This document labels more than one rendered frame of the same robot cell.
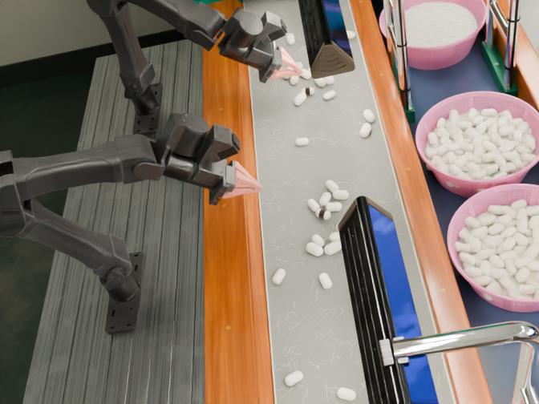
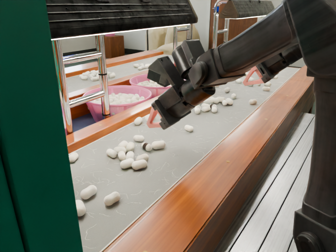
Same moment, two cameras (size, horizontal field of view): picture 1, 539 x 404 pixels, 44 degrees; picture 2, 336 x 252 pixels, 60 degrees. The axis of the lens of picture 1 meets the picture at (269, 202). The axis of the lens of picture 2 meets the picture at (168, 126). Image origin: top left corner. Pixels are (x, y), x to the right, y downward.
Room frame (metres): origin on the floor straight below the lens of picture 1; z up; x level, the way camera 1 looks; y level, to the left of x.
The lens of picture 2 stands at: (1.86, 0.13, 1.10)
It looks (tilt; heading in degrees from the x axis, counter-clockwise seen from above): 23 degrees down; 202
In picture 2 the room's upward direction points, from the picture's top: straight up
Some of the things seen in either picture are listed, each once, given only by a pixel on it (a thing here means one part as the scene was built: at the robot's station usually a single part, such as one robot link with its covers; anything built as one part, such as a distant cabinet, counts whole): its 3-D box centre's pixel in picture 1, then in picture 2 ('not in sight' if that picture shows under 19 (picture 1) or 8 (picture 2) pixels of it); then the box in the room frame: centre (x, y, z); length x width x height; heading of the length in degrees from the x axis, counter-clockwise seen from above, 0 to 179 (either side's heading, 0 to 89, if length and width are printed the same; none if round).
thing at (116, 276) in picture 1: (111, 263); not in sight; (0.90, 0.35, 0.77); 0.09 x 0.06 x 0.06; 5
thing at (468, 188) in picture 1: (479, 149); (118, 105); (0.92, -0.47, 0.72); 0.27 x 0.27 x 0.10
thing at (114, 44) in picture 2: not in sight; (110, 42); (-3.85, -3.59, 0.32); 0.42 x 0.42 x 0.63; 78
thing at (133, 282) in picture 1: (119, 283); not in sight; (0.90, 0.36, 0.71); 0.20 x 0.07 x 0.08; 168
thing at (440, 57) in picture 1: (432, 30); not in sight; (1.35, -0.55, 0.72); 0.27 x 0.27 x 0.10
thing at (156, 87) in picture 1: (143, 99); not in sight; (1.49, 0.24, 0.71); 0.20 x 0.07 x 0.08; 168
